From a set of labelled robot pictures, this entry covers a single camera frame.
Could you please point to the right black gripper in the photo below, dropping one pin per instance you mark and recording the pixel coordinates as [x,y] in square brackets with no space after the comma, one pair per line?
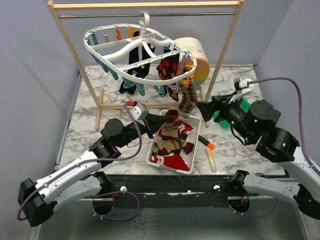
[207,107]

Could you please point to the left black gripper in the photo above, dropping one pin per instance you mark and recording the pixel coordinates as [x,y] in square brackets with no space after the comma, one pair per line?
[152,123]

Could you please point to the striped argyle sock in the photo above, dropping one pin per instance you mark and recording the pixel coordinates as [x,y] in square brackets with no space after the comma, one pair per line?
[170,129]

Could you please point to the beige brown argyle sock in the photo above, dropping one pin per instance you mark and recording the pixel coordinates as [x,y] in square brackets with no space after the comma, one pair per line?
[189,97]

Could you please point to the white oval clip hanger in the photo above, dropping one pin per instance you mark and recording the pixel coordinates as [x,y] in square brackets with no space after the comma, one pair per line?
[132,53]

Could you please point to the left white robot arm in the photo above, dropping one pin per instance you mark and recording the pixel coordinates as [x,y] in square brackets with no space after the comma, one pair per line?
[34,197]

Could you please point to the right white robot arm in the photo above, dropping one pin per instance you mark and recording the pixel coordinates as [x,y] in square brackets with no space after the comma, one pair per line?
[257,126]

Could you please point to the red santa sock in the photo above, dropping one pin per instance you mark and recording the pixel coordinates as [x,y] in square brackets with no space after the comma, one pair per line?
[184,128]
[174,161]

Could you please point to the white perforated plastic basket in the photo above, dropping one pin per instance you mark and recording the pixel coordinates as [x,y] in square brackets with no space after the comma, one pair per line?
[195,122]

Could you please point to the black orange marker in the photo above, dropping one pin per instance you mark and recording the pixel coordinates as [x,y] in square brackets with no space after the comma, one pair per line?
[206,142]

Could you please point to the green plastic bin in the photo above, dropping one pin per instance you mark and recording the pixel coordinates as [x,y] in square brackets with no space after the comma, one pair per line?
[245,105]

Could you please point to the yellow translucent tube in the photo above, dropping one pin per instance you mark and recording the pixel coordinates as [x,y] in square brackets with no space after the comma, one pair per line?
[211,160]

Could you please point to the black red yellow argyle sock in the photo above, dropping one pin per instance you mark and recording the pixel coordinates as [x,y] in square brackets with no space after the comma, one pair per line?
[167,69]

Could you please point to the cream cylindrical toy drum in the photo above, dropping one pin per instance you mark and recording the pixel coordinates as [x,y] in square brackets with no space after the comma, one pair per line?
[203,66]

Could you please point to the small blue white jar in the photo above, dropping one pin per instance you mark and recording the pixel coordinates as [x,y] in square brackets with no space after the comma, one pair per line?
[89,145]

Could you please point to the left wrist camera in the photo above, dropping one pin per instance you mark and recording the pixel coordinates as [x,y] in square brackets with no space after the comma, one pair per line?
[139,111]

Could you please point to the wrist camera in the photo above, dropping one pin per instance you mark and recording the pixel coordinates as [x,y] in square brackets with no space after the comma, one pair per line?
[242,88]
[139,111]

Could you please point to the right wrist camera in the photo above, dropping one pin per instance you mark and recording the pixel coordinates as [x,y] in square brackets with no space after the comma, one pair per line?
[242,88]

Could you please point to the black metal base rail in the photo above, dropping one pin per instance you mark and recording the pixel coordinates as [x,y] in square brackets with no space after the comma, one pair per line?
[153,191]

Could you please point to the wooden clothes rack frame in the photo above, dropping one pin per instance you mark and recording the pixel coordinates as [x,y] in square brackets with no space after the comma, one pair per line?
[99,100]

